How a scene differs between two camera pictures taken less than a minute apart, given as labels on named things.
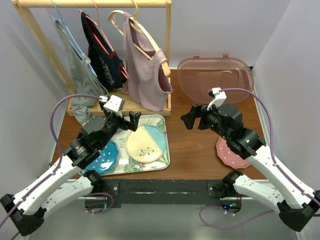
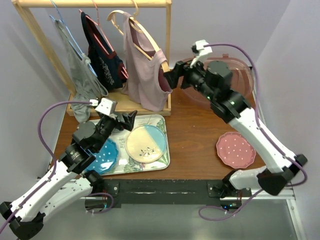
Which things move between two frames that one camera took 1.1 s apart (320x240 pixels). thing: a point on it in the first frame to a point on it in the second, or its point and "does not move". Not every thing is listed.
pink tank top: x=148 y=85 does not move
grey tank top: x=83 y=79 does not move
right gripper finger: x=188 y=119 to x=173 y=77
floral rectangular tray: x=163 y=162 does not move
